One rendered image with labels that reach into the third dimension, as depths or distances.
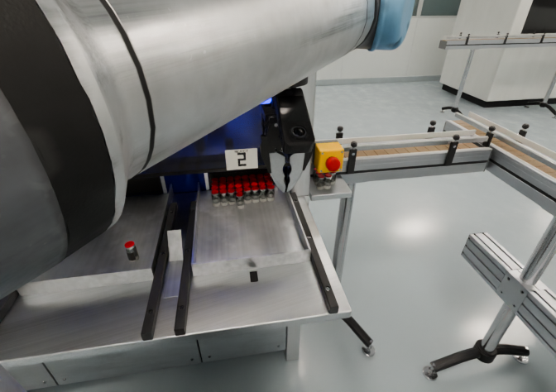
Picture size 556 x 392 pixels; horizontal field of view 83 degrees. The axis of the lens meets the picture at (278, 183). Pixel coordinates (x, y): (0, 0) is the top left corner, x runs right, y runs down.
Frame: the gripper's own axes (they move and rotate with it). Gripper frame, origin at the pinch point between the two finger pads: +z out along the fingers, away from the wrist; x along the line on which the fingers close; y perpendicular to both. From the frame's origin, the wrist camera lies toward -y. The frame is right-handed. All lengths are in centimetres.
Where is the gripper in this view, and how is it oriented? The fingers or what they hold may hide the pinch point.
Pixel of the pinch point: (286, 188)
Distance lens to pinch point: 58.1
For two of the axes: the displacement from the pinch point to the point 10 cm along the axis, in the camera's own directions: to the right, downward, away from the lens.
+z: 0.0, 8.5, 5.2
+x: -9.9, 0.8, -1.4
